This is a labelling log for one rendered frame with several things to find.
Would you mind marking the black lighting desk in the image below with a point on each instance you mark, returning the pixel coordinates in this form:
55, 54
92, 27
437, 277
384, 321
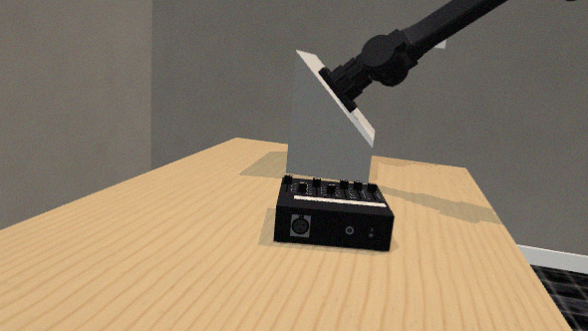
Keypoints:
331, 213

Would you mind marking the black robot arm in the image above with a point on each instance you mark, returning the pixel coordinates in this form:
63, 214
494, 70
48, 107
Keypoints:
386, 54

